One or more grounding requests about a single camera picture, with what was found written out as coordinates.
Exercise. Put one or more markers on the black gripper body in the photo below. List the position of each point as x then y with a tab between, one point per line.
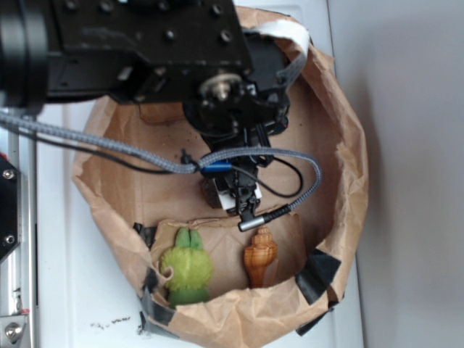
253	109

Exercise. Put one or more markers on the brown rough rock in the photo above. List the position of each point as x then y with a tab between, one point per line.
210	193

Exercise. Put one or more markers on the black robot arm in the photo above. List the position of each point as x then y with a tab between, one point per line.
228	78

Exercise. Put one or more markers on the brown paper lined box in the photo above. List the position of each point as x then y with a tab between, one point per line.
139	214

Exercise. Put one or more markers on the orange plastic seashell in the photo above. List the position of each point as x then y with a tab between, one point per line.
260	259

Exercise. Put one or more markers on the green fuzzy plush toy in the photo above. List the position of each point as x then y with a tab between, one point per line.
188	268

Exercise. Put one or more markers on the black metal mount plate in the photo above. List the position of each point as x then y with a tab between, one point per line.
10	207

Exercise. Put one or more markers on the aluminium frame rail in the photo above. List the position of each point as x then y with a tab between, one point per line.
19	309

